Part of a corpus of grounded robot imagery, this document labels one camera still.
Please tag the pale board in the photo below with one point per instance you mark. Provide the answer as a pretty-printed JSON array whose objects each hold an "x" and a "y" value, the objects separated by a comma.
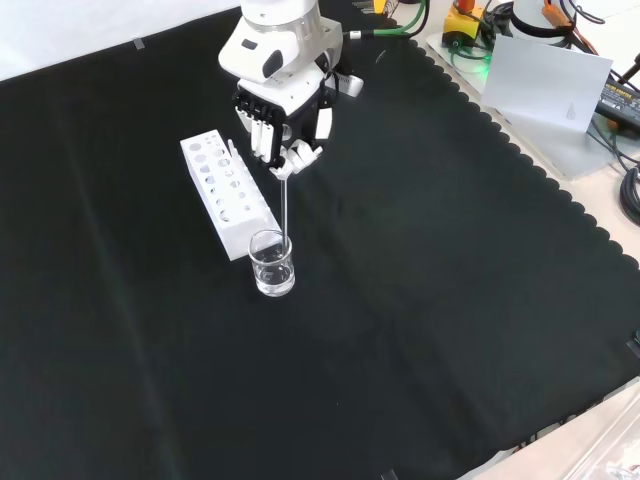
[{"x": 545, "y": 80}]

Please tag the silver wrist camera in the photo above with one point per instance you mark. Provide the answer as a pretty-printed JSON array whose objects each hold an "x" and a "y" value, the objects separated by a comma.
[{"x": 350, "y": 85}]

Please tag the clear glass beaker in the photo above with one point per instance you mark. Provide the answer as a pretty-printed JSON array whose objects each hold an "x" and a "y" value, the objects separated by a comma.
[{"x": 272, "y": 270}]

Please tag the black bench cloth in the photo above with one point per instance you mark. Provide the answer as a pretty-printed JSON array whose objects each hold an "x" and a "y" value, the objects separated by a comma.
[{"x": 350, "y": 300}]

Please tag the yellow stop button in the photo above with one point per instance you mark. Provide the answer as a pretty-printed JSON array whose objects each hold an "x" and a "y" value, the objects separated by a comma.
[{"x": 462, "y": 25}]

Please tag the clear cloth clip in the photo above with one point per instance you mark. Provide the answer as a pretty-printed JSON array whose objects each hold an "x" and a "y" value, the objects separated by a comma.
[{"x": 139, "y": 44}]

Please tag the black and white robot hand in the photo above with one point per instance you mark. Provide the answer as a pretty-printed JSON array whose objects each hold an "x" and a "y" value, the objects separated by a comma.
[{"x": 300, "y": 115}]

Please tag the black power adapter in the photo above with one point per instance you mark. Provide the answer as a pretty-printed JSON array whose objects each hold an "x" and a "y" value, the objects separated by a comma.
[{"x": 620, "y": 100}]

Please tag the white test tube rack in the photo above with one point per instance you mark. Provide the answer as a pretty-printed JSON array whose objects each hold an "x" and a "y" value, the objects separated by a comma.
[{"x": 225, "y": 200}]

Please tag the clear glass rod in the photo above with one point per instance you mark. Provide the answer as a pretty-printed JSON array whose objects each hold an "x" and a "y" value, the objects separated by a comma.
[{"x": 285, "y": 215}]

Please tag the grey base plate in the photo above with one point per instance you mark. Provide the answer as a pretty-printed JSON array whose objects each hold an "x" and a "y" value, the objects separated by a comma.
[{"x": 550, "y": 150}]

